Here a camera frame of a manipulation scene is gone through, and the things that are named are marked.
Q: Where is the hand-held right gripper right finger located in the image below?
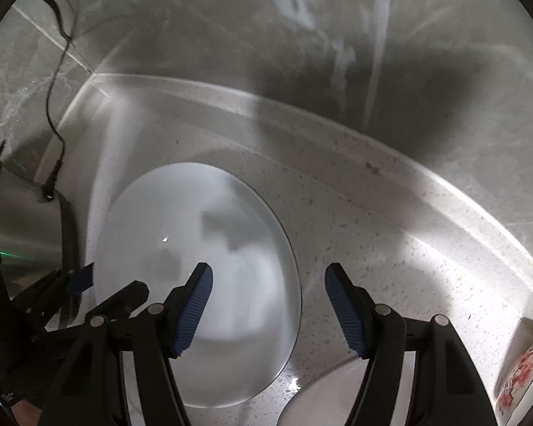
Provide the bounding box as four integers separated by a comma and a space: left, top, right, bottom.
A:
325, 263, 494, 426

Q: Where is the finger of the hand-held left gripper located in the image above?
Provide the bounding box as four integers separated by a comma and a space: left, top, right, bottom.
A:
13, 263, 95, 327
86, 280, 150, 318

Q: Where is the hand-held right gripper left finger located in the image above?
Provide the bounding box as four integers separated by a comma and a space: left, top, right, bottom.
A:
44, 263, 214, 426

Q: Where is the grey rim white plate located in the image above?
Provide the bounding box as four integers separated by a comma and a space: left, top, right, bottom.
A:
278, 357, 371, 426

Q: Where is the large white bowl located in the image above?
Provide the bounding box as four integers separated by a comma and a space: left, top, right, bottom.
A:
92, 162, 303, 409

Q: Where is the white bowl floral print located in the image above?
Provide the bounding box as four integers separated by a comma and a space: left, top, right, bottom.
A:
495, 337, 533, 426

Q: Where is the stainless steel rice cooker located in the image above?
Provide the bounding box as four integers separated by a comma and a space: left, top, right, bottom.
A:
0, 140, 81, 333

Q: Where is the black power cable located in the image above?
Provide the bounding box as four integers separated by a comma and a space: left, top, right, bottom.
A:
27, 0, 78, 201

